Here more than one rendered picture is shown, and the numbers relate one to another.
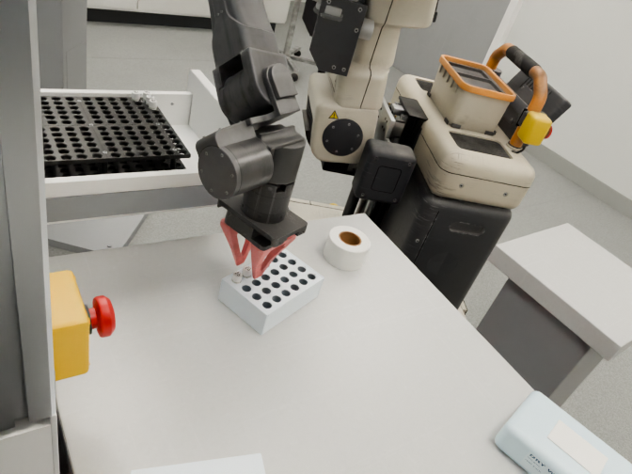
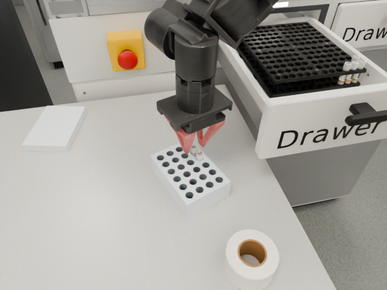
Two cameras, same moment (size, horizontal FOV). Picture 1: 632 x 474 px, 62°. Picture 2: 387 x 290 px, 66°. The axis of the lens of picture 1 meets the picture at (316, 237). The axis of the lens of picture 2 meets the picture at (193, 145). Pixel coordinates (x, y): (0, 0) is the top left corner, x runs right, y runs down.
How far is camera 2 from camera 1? 0.77 m
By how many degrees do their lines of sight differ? 84
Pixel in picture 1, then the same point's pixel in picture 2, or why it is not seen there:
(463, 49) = not seen: outside the picture
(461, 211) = not seen: outside the picture
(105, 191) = (231, 61)
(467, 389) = not seen: outside the picture
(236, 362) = (133, 153)
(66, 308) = (116, 36)
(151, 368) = (141, 121)
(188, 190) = (247, 94)
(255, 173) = (152, 33)
